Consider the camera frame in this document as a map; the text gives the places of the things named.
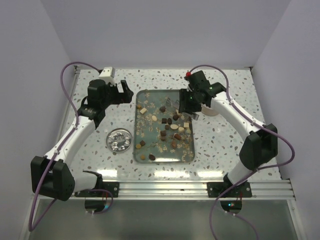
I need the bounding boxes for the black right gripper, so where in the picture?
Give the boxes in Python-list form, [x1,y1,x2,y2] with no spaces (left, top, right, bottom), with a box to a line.
[178,88,202,114]

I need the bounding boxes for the metal serving tongs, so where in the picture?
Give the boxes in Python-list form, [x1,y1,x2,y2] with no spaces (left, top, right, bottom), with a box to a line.
[165,97,199,121]

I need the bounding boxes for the milk rectangular chocolate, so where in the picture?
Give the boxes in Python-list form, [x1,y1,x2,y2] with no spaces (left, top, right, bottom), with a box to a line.
[174,134,182,141]

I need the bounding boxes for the milk round chocolate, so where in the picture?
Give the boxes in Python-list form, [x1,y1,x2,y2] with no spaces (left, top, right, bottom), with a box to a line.
[171,140,177,149]

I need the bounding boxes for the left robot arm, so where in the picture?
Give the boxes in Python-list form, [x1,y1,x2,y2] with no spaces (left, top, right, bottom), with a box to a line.
[30,79,134,201]

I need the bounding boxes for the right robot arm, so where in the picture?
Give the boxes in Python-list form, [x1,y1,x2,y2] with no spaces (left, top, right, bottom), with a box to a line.
[178,70,278,197]

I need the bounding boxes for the white rectangular chocolate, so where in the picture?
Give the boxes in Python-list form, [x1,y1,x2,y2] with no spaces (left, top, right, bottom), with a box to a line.
[140,108,147,115]

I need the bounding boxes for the white oval chocolate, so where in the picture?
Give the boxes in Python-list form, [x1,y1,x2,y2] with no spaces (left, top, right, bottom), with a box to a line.
[170,124,179,130]

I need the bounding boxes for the dark cube chocolate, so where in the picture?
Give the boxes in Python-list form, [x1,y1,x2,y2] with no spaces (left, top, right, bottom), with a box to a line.
[160,130,167,137]

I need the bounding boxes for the dark ridged oval chocolate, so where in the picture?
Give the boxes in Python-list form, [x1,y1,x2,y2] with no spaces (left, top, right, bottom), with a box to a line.
[148,154,156,161]

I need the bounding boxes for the round tin container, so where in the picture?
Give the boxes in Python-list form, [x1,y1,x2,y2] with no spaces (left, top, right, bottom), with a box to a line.
[201,105,219,117]

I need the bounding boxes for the silver embossed tin lid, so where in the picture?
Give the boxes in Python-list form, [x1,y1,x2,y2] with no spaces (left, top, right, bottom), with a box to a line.
[106,128,133,153]

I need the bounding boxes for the floral blue serving tray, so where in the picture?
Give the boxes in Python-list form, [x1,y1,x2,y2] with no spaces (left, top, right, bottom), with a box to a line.
[133,89,195,164]

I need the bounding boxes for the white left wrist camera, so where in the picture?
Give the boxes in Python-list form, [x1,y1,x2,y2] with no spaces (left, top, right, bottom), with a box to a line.
[98,67,116,85]

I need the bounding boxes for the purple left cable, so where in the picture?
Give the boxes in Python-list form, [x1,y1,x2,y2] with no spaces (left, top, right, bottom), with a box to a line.
[27,61,114,232]

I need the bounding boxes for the purple cable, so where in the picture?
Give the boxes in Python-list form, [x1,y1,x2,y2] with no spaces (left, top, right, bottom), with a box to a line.
[184,64,296,240]
[27,61,114,232]

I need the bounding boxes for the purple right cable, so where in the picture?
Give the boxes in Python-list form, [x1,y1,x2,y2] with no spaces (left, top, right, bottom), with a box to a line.
[184,64,296,240]

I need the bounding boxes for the aluminium frame rail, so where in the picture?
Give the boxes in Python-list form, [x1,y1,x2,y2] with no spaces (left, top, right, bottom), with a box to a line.
[74,178,293,200]

